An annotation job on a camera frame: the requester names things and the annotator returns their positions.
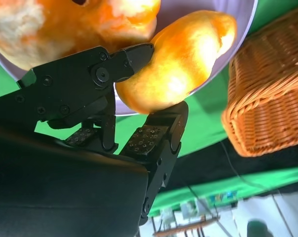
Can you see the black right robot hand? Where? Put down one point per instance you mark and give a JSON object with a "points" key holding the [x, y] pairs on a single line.
{"points": [[52, 185]]}

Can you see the curled orange croissant bread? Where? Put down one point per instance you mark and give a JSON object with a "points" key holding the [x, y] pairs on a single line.
{"points": [[64, 29]]}

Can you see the oblong orange croissant bread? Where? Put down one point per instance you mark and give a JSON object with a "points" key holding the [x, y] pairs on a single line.
{"points": [[183, 64]]}

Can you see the orange wicker basket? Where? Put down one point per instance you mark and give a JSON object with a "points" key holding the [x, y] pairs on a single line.
{"points": [[269, 98]]}

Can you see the lavender plate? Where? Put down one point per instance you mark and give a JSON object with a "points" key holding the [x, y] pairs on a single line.
{"points": [[242, 19]]}

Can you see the brown wooden rack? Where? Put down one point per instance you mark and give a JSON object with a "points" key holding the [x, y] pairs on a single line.
{"points": [[185, 227]]}

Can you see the black backdrop cloth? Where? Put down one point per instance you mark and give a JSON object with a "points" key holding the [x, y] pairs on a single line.
{"points": [[213, 168]]}

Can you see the green tablecloth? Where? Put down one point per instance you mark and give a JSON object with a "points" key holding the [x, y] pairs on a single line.
{"points": [[205, 118], [262, 180]]}

